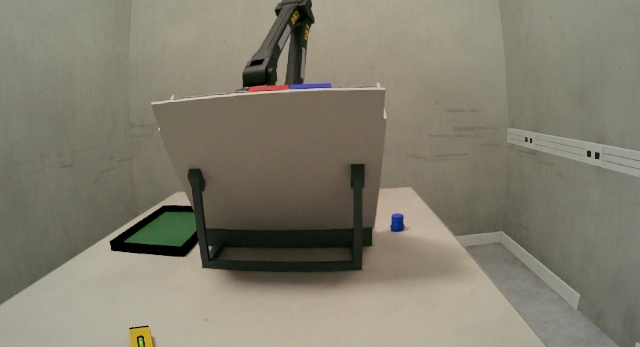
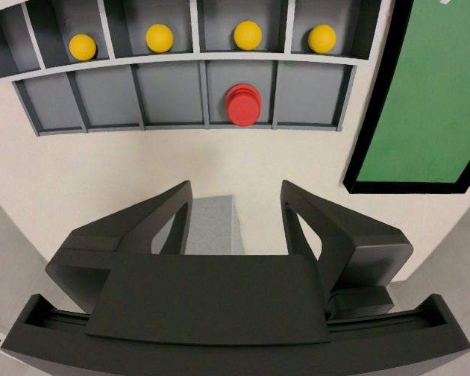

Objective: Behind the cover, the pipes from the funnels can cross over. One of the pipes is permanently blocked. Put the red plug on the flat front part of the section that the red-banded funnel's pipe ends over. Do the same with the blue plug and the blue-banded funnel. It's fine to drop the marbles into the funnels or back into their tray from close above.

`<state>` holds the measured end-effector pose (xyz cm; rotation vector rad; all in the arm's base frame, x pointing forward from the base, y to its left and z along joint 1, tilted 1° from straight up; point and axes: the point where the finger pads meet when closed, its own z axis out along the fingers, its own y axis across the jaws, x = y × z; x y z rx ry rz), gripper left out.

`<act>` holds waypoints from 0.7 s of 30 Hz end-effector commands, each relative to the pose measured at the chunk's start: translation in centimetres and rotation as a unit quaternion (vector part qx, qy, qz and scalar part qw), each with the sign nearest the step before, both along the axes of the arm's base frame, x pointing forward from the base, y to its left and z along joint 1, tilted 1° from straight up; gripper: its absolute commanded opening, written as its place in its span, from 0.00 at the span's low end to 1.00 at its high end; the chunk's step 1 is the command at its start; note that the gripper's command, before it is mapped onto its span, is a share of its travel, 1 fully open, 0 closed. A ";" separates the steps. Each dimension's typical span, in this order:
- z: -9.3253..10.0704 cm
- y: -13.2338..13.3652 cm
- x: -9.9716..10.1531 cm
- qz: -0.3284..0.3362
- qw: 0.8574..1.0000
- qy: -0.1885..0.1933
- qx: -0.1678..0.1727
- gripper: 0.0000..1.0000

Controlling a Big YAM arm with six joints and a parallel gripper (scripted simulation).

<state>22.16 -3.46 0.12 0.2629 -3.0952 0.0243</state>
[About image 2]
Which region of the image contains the yellow ball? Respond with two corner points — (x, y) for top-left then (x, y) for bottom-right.
(234, 21), (261, 51)
(145, 25), (173, 53)
(69, 34), (96, 61)
(308, 25), (336, 54)

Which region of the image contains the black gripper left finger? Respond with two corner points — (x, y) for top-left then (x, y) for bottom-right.
(60, 180), (193, 254)

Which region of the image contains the green tray with black rim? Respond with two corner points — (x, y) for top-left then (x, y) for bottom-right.
(342, 0), (470, 194)

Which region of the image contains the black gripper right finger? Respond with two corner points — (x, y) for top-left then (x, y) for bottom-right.
(280, 180), (414, 300)

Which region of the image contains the red plug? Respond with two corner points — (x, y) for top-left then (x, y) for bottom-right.
(225, 84), (261, 127)

